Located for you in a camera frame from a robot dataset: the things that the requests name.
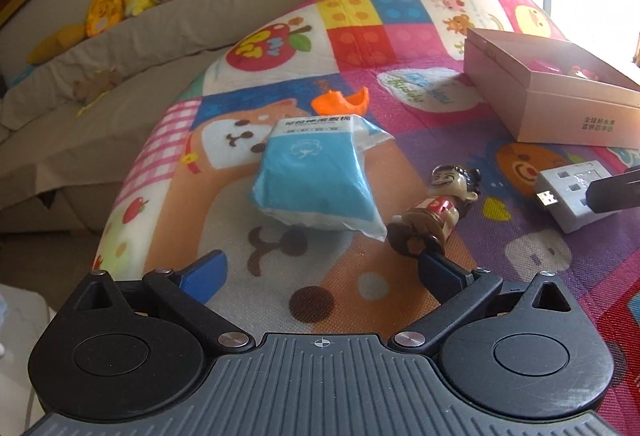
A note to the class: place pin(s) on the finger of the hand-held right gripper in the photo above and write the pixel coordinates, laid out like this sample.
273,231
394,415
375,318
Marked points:
617,193

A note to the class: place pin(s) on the brown cartoon figurine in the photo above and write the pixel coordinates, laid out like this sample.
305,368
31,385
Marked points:
435,211

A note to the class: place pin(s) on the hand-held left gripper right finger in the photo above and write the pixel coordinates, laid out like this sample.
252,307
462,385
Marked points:
440,273

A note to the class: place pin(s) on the colourful cartoon play mat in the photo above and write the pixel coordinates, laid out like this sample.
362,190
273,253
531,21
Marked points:
350,80

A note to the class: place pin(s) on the orange plastic toy shell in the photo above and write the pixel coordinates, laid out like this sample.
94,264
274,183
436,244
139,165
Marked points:
332,104

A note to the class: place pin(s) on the pink cardboard box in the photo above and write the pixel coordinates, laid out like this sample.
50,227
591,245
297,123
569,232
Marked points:
550,110

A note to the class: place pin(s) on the large yellow plush toy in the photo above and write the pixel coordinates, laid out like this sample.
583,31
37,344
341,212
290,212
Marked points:
105,13

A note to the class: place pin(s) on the blue white tissue pack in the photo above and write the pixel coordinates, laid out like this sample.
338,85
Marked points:
310,170

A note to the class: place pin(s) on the small red brown toy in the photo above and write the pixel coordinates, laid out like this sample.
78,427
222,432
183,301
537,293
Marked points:
580,71

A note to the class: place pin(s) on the brown plush toy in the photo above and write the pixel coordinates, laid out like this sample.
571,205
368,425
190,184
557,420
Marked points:
97,85

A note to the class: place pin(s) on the beige sofa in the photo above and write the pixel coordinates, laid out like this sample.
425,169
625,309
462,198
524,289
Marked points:
125,65

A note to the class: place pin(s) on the white usb adapter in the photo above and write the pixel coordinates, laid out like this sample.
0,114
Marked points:
565,186

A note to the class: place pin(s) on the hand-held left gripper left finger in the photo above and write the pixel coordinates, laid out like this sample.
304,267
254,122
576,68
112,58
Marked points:
205,273

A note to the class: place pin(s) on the yellow banana-shaped pillow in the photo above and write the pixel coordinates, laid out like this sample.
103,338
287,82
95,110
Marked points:
55,43

